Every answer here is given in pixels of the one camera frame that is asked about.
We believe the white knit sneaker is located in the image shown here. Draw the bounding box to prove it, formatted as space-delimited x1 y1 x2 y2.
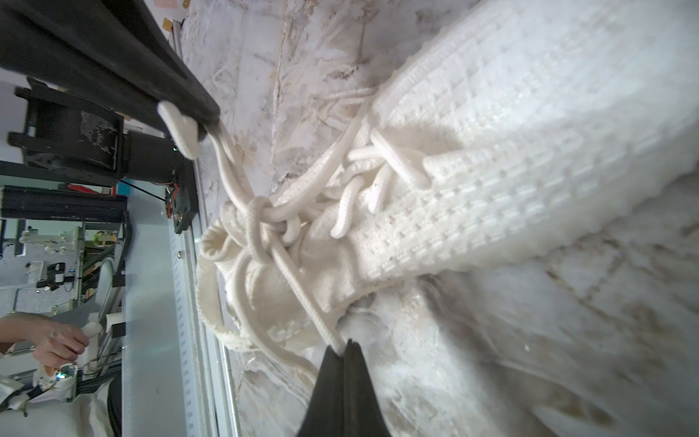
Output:
197 1 698 350

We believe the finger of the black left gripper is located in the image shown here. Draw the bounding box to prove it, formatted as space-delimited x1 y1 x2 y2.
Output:
0 4 211 138
102 1 220 125

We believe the front aluminium rail frame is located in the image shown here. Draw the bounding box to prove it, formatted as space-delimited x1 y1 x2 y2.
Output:
119 15 241 437

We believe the sneaker white shoelace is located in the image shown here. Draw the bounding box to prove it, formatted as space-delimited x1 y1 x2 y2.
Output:
157 92 433 383

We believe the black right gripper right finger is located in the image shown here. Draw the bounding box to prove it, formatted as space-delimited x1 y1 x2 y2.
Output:
342 340 391 437

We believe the operator bare hand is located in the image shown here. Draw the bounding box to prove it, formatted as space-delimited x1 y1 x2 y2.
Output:
27 315 89 369

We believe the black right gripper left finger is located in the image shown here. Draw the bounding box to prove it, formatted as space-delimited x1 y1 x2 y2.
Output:
297 347 344 437

